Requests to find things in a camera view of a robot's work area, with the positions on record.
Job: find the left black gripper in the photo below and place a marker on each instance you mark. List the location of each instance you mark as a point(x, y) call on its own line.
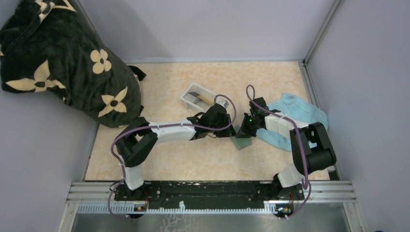
point(227, 132)

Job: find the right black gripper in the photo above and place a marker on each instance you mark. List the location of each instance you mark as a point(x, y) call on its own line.
point(243, 132)

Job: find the translucent white plastic bin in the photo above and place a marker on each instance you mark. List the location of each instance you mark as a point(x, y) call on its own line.
point(200, 106)

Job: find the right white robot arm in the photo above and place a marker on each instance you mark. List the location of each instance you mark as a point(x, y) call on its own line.
point(310, 144)

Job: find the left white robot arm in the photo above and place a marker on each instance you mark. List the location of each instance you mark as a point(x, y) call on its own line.
point(135, 143)

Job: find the gold card in bin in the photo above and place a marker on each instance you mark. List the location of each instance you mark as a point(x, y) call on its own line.
point(205, 99)

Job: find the light blue towel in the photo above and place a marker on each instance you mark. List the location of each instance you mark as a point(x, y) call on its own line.
point(298, 109)

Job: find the black floral blanket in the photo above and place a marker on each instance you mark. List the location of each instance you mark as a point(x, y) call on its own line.
point(48, 45)

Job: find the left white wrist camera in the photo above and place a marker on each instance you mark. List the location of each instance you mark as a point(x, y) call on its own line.
point(223, 103)

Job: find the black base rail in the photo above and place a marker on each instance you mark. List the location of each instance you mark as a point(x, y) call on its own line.
point(208, 195)

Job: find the aluminium frame rail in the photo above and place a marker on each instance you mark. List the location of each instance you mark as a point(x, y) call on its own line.
point(98, 197)

